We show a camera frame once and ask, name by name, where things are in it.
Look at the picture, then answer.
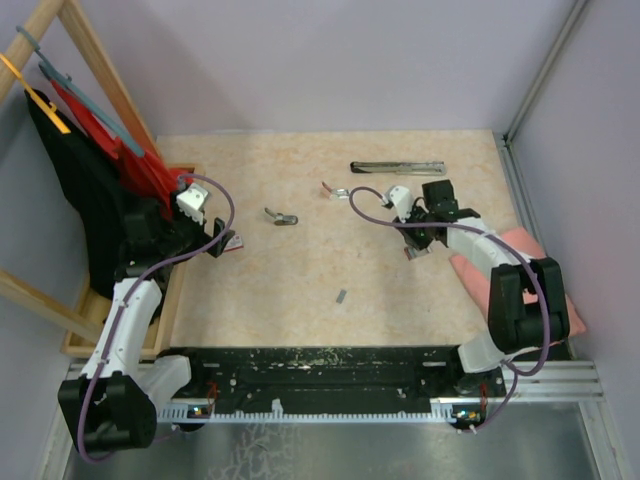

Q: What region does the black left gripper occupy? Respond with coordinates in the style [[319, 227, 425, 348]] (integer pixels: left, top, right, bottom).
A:
[[157, 190, 234, 257]]

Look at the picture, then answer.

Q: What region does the red white staple box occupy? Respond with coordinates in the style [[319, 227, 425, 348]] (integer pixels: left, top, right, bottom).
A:
[[404, 246, 430, 261], [224, 234, 244, 252]]

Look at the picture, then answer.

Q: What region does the large black chrome stapler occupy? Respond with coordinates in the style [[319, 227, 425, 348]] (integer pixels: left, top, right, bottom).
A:
[[349, 161, 447, 176]]

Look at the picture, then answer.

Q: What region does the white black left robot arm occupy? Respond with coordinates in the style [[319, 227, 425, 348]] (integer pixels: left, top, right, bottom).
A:
[[57, 221, 233, 463]]

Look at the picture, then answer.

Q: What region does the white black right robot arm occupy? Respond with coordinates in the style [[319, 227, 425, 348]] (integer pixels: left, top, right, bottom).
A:
[[387, 180, 570, 396]]

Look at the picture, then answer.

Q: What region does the pink folded cloth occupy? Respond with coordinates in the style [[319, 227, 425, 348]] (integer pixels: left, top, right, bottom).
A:
[[449, 227, 587, 337]]

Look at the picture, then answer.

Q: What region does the red hanging garment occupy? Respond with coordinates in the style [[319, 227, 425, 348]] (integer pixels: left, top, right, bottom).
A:
[[50, 80, 186, 217]]

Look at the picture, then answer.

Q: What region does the black hanging garment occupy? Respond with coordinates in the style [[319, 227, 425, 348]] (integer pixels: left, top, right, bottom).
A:
[[24, 93, 139, 300]]

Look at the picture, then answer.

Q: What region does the yellow clothes hanger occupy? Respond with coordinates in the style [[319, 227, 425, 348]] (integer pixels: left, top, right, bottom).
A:
[[1, 54, 71, 135]]

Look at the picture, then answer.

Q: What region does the teal clothes hanger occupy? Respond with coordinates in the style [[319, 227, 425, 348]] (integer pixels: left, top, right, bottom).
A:
[[16, 25, 145, 158]]

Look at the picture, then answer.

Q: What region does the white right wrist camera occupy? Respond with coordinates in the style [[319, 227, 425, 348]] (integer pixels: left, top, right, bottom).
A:
[[383, 185, 414, 223]]

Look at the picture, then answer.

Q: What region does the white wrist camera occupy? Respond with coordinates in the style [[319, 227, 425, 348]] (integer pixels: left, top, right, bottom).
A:
[[176, 183, 210, 225], [383, 185, 414, 223]]

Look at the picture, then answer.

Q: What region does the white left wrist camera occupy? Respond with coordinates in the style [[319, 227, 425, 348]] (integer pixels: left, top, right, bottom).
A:
[[176, 183, 210, 225]]

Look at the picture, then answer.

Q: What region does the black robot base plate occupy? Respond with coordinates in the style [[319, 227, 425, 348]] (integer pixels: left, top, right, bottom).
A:
[[172, 346, 506, 415]]

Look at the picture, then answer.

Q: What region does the wooden clothes rack frame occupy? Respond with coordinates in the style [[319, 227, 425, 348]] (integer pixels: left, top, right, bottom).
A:
[[1, 1, 210, 359]]

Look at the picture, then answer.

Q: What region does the aluminium rail frame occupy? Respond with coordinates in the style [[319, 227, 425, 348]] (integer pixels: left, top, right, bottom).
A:
[[38, 358, 628, 479]]

